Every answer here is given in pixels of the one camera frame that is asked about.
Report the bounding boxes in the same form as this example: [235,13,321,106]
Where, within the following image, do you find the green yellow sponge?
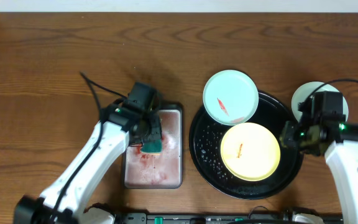
[140,139,162,155]

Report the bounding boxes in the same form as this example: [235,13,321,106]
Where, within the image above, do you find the yellow plate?
[220,123,281,182]

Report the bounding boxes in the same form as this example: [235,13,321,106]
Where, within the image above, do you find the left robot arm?
[14,105,162,223]

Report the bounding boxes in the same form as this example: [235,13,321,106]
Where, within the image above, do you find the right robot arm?
[279,113,358,223]

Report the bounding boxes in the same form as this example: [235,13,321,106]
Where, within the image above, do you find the rectangular soapy water tray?
[122,104,183,189]

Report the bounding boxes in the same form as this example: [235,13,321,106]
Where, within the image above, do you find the round black serving tray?
[189,91,303,200]

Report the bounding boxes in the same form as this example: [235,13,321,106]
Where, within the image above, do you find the mint plate rear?
[203,70,259,126]

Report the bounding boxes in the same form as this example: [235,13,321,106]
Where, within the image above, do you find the left camera cable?
[50,72,129,224]

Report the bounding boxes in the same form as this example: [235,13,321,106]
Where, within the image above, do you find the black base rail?
[82,212,344,224]

